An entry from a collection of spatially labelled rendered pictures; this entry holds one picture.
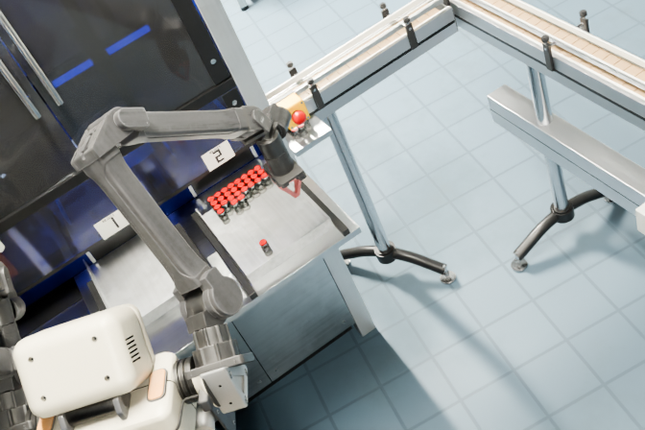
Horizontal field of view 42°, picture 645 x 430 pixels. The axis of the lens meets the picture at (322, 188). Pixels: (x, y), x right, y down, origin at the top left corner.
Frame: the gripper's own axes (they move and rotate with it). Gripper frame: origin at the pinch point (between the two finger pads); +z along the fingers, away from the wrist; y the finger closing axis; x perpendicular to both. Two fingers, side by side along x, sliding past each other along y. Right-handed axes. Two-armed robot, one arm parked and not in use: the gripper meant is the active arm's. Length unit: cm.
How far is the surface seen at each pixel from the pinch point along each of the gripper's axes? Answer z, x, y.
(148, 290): 17, 44, 21
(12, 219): -14, 61, 36
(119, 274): 17, 48, 34
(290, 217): 17.7, 1.7, 13.7
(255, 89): -7.9, -10.0, 36.0
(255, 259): 17.6, 16.0, 7.6
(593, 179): 59, -83, -4
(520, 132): 60, -83, 30
